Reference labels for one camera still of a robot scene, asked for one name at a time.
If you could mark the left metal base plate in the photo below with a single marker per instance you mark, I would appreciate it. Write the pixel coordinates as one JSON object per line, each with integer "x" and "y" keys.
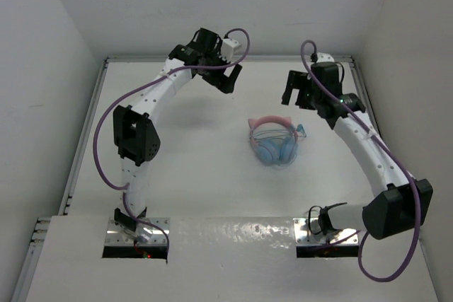
{"x": 117, "y": 235}

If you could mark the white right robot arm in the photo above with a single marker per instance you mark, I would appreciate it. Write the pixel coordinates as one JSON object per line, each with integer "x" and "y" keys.
{"x": 400, "y": 201}

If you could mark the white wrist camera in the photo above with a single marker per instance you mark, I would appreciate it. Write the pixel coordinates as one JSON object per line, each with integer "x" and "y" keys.
{"x": 228, "y": 48}
{"x": 317, "y": 58}

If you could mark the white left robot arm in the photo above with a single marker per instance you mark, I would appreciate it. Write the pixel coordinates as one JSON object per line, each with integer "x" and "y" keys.
{"x": 134, "y": 125}

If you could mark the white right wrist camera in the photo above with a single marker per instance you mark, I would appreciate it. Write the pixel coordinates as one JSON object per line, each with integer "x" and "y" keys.
{"x": 317, "y": 58}

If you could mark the pink blue cat-ear headphones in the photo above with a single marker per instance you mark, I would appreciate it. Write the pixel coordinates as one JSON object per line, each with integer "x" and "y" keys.
{"x": 268, "y": 150}

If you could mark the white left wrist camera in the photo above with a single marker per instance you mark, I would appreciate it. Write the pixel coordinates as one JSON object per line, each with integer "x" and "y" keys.
{"x": 228, "y": 48}

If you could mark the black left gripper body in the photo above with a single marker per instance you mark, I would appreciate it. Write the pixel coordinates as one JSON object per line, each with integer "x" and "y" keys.
{"x": 214, "y": 58}

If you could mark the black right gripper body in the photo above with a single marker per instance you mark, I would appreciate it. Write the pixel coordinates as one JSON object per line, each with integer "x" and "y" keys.
{"x": 316, "y": 95}

